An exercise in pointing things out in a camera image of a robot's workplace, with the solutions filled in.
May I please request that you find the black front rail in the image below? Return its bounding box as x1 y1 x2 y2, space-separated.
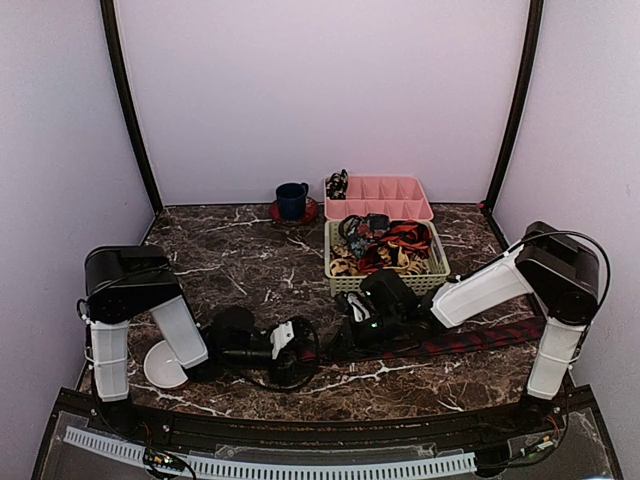
101 396 568 450

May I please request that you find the black corner post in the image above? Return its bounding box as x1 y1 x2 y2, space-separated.
99 0 164 216
482 0 544 215

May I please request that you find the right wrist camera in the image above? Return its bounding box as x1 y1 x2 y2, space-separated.
334 291 372 326

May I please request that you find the white slotted cable duct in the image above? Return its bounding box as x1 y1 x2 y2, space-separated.
62 426 477 479

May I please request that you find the yellow insect print tie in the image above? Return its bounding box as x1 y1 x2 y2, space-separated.
329 242 430 277

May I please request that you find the red saucer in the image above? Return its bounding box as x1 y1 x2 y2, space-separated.
268 198 319 225

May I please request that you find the black red striped tie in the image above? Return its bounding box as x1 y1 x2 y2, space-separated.
358 221 433 276

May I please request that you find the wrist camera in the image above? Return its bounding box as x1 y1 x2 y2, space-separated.
334 291 372 326
269 321 294 360

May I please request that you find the white bowl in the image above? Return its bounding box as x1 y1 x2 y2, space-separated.
143 340 189 390

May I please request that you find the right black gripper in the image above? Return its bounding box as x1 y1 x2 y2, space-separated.
325 308 404 358

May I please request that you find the green perforated plastic basket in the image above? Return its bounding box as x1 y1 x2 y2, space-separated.
324 215 451 296

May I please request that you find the pink divided organizer box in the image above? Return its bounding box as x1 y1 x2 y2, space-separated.
324 176 434 222

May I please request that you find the red navy striped tie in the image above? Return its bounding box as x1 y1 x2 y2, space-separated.
320 316 546 364

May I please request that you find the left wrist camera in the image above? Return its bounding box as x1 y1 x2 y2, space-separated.
269 321 294 360

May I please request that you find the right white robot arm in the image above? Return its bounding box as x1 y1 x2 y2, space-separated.
334 221 611 434

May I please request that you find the dark floral tie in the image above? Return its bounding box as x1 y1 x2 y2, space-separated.
338 213 390 259

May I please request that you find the left black corner post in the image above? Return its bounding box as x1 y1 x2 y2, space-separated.
99 0 164 216

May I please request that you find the right black corner post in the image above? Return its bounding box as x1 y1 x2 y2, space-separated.
482 0 544 215

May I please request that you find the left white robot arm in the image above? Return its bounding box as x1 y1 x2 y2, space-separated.
77 246 320 436

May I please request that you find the dark blue mug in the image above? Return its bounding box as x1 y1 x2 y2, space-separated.
276 182 309 221

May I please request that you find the rolled black floral tie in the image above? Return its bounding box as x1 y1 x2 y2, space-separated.
325 169 349 200

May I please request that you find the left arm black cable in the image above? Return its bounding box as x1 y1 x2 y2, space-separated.
234 314 321 394

